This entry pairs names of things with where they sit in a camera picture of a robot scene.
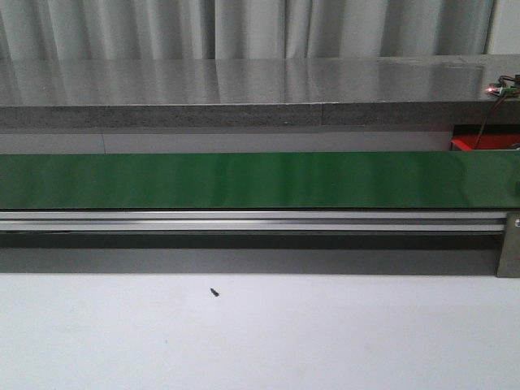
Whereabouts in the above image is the grey stone counter slab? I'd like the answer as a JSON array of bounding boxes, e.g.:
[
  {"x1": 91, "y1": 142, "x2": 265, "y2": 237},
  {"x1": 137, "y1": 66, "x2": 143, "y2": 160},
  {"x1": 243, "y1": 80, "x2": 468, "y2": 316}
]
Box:
[{"x1": 1, "y1": 54, "x2": 519, "y2": 130}]

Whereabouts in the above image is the green conveyor belt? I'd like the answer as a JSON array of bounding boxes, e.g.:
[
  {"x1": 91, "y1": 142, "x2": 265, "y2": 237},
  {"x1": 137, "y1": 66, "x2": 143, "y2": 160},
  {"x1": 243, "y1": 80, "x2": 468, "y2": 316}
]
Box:
[{"x1": 1, "y1": 151, "x2": 519, "y2": 210}]

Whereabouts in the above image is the red bin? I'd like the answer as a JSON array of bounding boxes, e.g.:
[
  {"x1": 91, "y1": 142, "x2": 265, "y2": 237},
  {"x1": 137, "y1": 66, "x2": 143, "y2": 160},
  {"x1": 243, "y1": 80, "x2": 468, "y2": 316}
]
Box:
[{"x1": 450, "y1": 124, "x2": 519, "y2": 151}]

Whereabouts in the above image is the green circuit board red LED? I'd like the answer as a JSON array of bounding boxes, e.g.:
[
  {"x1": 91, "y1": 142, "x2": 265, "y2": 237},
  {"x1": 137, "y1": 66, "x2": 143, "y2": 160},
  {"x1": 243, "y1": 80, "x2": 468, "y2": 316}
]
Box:
[{"x1": 485, "y1": 74, "x2": 519, "y2": 98}]

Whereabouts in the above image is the grey pleated curtain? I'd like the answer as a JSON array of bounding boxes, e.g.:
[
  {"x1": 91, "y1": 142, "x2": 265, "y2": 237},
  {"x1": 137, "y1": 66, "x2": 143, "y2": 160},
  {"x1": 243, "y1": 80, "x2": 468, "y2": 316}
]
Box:
[{"x1": 1, "y1": 1, "x2": 496, "y2": 60}]

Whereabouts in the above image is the aluminium conveyor side rail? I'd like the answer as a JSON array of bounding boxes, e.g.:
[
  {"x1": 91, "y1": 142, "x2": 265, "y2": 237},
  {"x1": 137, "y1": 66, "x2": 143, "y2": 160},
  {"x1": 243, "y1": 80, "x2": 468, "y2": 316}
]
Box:
[{"x1": 1, "y1": 210, "x2": 519, "y2": 234}]

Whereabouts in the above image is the steel conveyor support bracket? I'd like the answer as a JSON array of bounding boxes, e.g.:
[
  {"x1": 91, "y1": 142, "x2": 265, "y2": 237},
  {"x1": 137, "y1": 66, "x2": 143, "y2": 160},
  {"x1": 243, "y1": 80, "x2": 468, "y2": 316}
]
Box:
[{"x1": 496, "y1": 212, "x2": 520, "y2": 278}]

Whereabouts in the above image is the thin brown wire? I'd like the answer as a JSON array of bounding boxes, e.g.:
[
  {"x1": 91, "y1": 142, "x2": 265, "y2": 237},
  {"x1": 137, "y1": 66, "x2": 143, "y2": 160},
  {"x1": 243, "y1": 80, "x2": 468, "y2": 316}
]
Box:
[{"x1": 473, "y1": 93, "x2": 507, "y2": 150}]

